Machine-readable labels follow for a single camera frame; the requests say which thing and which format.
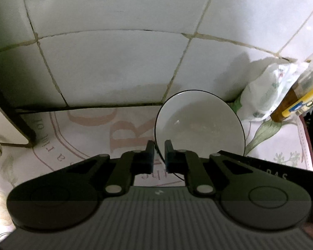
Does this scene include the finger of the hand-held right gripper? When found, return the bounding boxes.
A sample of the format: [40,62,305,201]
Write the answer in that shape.
[218,150,254,172]

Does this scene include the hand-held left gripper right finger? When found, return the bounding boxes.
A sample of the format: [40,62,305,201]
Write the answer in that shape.
[164,140,253,196]

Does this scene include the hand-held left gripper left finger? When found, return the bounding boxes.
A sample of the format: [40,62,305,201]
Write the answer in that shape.
[65,140,155,196]

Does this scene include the white plate with dark rim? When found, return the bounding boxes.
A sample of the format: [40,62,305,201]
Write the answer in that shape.
[154,90,246,181]

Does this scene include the white plastic bag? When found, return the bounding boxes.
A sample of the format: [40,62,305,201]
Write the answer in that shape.
[237,62,304,122]

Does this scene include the floral tablecloth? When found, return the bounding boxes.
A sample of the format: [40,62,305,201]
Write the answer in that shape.
[0,106,313,188]

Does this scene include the yellow label oil bottle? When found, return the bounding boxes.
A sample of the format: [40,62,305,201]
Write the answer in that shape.
[270,49,313,123]

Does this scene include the white panel with dark frame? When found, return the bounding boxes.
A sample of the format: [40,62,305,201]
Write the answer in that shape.
[0,75,37,148]

